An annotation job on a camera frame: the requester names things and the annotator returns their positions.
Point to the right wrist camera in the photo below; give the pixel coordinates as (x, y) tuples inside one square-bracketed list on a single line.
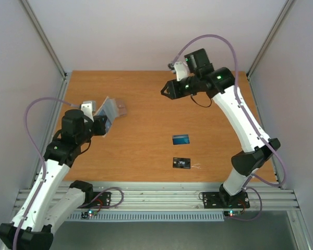
[(180, 69)]

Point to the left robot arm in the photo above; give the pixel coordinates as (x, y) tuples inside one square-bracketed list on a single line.
[(35, 224)]

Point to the grey slotted cable duct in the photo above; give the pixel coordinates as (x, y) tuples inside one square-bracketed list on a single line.
[(151, 216)]

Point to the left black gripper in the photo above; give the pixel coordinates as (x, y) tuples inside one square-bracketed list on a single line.
[(101, 121)]

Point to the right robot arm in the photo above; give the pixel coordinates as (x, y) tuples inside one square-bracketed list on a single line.
[(197, 74)]

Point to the left circuit board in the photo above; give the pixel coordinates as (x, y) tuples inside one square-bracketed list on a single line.
[(88, 214)]

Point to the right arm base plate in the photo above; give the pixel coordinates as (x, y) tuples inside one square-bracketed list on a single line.
[(214, 200)]

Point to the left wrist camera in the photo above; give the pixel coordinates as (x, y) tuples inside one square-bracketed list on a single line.
[(88, 108)]

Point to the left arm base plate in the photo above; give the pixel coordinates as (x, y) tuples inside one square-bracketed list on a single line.
[(104, 200)]

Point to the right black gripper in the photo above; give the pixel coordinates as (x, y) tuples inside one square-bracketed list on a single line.
[(172, 89)]

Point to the aluminium rail frame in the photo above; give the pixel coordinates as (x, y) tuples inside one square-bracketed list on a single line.
[(185, 196)]

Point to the right circuit board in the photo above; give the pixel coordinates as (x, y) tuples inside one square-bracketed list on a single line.
[(233, 213)]

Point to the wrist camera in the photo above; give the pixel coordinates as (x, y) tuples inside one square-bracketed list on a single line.
[(180, 69), (88, 108)]

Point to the brown card holder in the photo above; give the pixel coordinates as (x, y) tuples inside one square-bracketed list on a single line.
[(121, 107)]

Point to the circuit board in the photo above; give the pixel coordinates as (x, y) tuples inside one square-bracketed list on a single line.
[(88, 214), (233, 213)]

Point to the beige card holder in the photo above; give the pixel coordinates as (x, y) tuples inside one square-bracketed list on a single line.
[(110, 110)]

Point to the black VIP credit card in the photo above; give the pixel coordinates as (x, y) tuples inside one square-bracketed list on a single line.
[(181, 163)]

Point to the blue credit card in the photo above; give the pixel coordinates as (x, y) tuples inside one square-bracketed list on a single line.
[(180, 139)]

